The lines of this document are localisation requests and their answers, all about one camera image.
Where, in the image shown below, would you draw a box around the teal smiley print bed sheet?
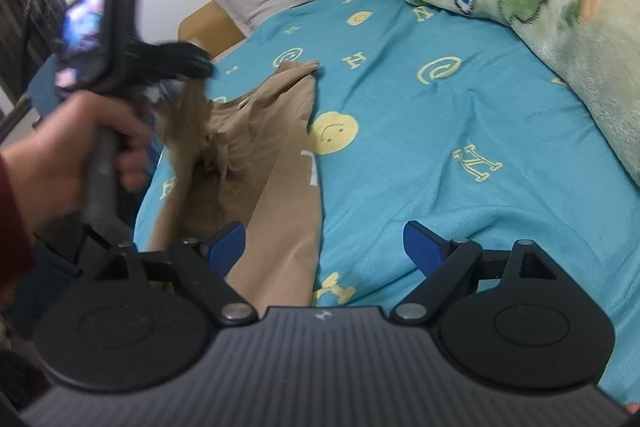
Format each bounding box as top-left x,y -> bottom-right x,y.
134,0 -> 640,403

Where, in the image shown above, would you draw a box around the person's left hand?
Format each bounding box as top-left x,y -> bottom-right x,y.
7,91 -> 157,239

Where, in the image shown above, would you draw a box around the green cartoon frog blanket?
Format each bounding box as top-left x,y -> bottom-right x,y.
370,0 -> 640,190

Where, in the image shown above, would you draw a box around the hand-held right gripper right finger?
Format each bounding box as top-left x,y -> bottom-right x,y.
390,220 -> 560,325

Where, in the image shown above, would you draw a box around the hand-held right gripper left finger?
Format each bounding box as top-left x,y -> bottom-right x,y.
92,221 -> 260,324

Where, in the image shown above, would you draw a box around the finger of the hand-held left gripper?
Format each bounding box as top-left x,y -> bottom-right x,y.
142,39 -> 212,64
145,59 -> 218,82

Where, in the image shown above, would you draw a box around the tan bed headboard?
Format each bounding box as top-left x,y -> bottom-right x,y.
178,1 -> 247,62

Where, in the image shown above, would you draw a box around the khaki pants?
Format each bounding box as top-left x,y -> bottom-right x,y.
149,59 -> 325,309

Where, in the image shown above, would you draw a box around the person's left forearm red sleeve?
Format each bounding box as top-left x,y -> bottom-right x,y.
0,154 -> 37,303

